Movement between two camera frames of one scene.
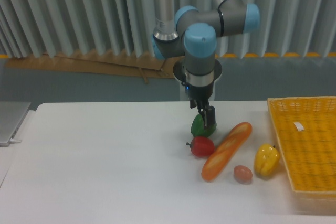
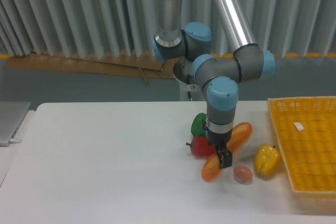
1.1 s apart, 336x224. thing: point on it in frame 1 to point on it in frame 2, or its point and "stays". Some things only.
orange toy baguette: [231, 144] stays
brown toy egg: [242, 173] stays
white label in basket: [298, 126] stays
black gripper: [199, 97] to [219, 140]
